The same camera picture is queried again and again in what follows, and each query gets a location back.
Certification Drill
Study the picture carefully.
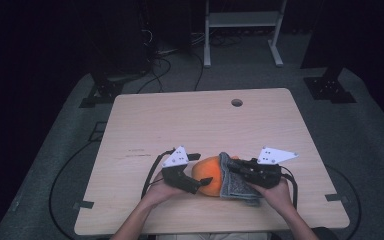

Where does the person's left hand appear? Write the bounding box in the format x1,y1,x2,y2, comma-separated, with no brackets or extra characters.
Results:
141,171,185,210

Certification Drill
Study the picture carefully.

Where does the black tape rectangle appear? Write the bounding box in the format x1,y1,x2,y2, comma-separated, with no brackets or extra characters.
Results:
87,121,108,143

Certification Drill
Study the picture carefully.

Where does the dark table foot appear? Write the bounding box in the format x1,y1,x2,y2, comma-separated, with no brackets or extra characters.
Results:
324,193,350,203
72,200,95,211

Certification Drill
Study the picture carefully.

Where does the tangle of dark cables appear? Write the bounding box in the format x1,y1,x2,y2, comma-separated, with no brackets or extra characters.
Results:
189,31,245,48

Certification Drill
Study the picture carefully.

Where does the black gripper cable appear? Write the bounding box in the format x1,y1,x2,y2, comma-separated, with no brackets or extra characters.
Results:
279,165,300,210
140,147,176,200

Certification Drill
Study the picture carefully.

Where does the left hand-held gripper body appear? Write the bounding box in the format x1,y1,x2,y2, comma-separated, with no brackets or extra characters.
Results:
161,145,203,195

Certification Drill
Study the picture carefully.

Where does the black background cable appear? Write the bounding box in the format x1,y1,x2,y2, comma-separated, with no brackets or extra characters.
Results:
192,52,205,92
136,56,173,95

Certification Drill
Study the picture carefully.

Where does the white metal frame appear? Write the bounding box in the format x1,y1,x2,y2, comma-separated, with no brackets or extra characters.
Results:
203,0,288,69

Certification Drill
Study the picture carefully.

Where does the orange ball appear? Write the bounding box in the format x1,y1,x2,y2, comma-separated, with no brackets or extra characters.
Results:
191,155,240,198

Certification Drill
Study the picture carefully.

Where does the black stand base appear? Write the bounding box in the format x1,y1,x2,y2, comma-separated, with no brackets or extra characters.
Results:
78,71,125,109
302,66,358,105

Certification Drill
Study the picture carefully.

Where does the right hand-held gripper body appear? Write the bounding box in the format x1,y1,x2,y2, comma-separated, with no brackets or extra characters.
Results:
237,146,300,190

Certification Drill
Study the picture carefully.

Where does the black floor cable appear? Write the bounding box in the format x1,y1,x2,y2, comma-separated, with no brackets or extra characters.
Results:
324,164,362,240
48,139,96,240

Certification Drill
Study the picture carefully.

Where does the grey towel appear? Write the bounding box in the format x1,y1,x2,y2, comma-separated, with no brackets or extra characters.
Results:
217,151,263,207

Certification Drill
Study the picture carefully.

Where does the person's right hand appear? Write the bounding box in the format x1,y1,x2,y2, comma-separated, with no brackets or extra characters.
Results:
246,179,296,218

